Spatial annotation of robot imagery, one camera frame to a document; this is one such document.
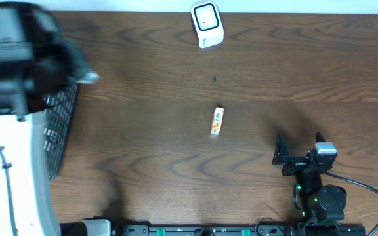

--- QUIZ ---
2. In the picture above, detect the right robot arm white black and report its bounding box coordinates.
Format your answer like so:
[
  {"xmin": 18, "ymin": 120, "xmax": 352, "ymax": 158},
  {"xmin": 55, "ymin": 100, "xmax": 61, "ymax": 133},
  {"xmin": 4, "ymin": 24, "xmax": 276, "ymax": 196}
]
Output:
[{"xmin": 272, "ymin": 132, "xmax": 347, "ymax": 225}]

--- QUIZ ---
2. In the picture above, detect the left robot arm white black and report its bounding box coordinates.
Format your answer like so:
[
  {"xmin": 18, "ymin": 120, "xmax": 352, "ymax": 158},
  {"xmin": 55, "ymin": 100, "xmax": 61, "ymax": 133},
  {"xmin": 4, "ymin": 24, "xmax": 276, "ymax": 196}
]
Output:
[{"xmin": 0, "ymin": 1, "xmax": 115, "ymax": 235}]

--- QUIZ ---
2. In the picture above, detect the white barcode scanner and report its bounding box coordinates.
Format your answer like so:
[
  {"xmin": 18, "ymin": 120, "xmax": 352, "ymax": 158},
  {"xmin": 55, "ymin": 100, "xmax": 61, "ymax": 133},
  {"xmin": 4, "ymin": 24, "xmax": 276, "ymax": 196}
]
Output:
[{"xmin": 190, "ymin": 1, "xmax": 224, "ymax": 49}]

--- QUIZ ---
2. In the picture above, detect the grey plastic mesh basket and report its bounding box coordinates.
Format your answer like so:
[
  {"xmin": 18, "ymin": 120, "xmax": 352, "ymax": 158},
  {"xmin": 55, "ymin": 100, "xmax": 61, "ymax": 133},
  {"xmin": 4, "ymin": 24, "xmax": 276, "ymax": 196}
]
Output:
[{"xmin": 43, "ymin": 85, "xmax": 79, "ymax": 181}]

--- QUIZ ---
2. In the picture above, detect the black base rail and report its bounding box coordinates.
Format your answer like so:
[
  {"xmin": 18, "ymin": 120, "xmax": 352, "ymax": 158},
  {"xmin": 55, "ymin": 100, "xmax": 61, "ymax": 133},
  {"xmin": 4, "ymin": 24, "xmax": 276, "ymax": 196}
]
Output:
[{"xmin": 112, "ymin": 222, "xmax": 366, "ymax": 236}]

